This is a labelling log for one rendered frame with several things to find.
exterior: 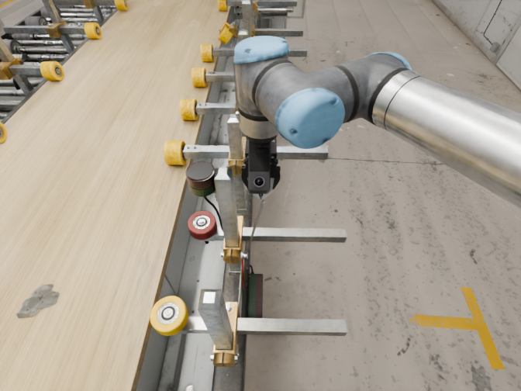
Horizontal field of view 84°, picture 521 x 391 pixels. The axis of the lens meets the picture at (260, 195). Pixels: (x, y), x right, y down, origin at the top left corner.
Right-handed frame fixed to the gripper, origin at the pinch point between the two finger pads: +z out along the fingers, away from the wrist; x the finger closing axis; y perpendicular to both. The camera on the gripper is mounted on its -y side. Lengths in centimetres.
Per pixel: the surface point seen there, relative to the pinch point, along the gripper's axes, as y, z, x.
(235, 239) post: -6.4, 9.7, 6.7
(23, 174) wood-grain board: 17, 11, 77
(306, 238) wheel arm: -2.2, 15.6, -13.3
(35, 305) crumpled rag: -24, 10, 51
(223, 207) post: -6.4, -3.9, 8.5
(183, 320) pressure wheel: -27.1, 10.2, 16.7
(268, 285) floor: 20, 101, -4
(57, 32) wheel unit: 123, 6, 114
